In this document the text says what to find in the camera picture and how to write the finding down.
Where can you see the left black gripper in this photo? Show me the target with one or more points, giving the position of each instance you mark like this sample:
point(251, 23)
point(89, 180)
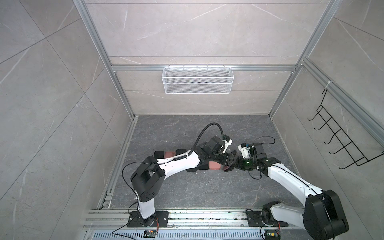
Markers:
point(229, 159)

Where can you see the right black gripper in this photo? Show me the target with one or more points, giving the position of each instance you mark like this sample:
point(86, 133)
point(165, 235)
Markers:
point(239, 165)

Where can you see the pink phone case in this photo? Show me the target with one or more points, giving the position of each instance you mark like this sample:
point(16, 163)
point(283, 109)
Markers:
point(169, 155)
point(214, 166)

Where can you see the phone with black screen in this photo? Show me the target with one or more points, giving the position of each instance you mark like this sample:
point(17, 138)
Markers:
point(159, 154)

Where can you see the black phone case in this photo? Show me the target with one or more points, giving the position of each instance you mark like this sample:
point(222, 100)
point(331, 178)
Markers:
point(192, 169)

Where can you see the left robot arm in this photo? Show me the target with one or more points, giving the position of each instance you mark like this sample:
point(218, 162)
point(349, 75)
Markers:
point(151, 173)

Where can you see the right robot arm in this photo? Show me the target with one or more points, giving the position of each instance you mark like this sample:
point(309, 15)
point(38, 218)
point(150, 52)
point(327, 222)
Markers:
point(321, 215)

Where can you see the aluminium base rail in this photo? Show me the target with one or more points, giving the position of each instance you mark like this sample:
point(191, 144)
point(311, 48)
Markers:
point(182, 224)

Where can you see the white wire mesh basket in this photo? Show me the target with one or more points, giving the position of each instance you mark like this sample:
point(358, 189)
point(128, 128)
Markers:
point(197, 80)

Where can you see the black wire hook rack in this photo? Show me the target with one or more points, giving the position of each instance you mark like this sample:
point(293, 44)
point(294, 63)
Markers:
point(340, 136)

